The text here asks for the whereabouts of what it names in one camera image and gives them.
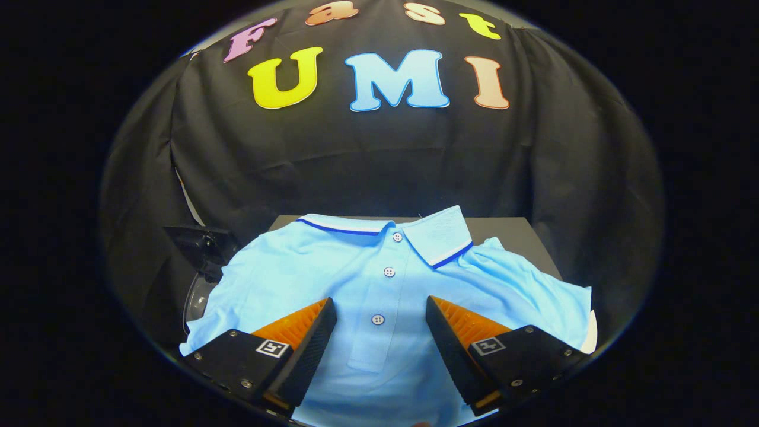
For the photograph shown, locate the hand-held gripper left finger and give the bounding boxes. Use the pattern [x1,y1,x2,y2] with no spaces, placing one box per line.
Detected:
[180,297,337,419]

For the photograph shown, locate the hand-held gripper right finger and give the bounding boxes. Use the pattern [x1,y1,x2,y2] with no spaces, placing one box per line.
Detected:
[426,295,594,417]

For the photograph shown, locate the light blue polo shirt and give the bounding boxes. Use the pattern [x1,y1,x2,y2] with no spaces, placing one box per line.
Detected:
[179,205,594,427]

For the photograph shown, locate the black washing machine lid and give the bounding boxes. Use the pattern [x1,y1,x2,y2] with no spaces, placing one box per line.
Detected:
[164,224,239,284]

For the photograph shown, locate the beige cabinet with black frame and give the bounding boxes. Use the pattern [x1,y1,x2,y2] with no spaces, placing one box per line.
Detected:
[268,215,563,281]

